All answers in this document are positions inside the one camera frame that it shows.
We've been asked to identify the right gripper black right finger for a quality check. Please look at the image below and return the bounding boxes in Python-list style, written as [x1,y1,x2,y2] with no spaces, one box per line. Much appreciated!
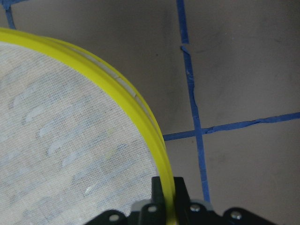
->
[174,177,220,225]

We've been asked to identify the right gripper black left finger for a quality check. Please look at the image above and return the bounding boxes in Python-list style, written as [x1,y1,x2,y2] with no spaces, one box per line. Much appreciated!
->
[139,176,165,225]

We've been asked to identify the yellow steamer layer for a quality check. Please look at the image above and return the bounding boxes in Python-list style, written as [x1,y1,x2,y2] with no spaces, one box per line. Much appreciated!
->
[0,28,176,225]
[50,38,165,154]

